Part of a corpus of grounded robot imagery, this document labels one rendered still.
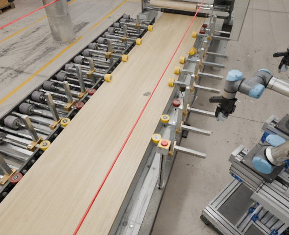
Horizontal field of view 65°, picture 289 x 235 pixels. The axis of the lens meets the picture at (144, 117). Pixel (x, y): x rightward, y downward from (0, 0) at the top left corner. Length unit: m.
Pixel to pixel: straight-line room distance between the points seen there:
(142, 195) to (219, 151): 1.47
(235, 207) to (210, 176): 0.51
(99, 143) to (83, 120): 0.31
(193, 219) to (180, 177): 0.49
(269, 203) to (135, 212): 0.91
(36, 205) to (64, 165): 0.32
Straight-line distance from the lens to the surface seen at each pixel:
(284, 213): 1.71
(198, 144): 3.08
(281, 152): 1.41
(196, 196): 2.65
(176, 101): 2.21
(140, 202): 1.88
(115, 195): 1.60
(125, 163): 1.72
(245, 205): 2.51
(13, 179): 1.88
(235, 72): 1.29
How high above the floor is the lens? 2.31
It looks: 44 degrees down
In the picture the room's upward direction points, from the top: straight up
